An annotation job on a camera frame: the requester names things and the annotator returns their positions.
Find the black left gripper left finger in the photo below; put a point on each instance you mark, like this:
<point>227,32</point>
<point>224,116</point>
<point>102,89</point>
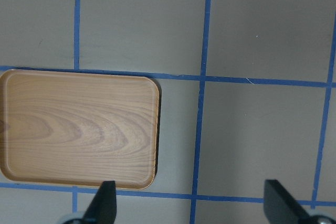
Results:
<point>103,207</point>

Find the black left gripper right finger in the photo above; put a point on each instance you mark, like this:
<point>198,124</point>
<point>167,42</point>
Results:
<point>280,207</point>

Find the wooden tray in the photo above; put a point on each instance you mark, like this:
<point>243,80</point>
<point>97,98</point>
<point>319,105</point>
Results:
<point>79,128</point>

